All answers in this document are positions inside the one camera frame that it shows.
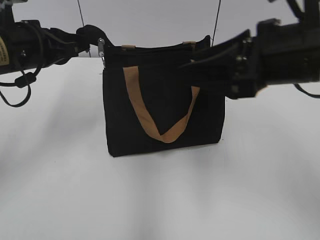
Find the silver zipper pull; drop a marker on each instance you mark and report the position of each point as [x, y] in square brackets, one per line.
[101, 52]

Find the black tote bag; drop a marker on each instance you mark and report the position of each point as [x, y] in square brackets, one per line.
[124, 134]

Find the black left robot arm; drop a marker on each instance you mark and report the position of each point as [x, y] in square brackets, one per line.
[26, 45]

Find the tan bag handle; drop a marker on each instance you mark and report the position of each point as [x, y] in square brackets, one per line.
[163, 106]
[127, 46]

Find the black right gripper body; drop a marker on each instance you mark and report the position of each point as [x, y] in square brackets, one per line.
[230, 68]

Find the tan rear bag handle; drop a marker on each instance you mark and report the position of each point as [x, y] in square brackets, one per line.
[127, 46]

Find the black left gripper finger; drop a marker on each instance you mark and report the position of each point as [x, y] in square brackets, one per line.
[93, 35]

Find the tan front bag handle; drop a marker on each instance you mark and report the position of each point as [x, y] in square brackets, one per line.
[163, 106]

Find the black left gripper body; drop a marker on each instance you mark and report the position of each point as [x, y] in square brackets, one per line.
[58, 46]

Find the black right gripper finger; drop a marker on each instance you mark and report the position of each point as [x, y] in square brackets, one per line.
[199, 71]

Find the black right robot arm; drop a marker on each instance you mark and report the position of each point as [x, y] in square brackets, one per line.
[278, 54]

